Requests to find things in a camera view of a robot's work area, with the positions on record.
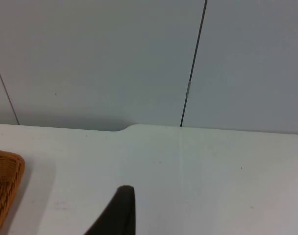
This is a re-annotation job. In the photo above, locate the pale brown wicker basket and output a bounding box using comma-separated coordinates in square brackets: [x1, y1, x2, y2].
[0, 149, 26, 235]

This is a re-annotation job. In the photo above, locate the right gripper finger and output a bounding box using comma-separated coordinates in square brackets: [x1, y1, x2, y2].
[84, 186, 136, 235]

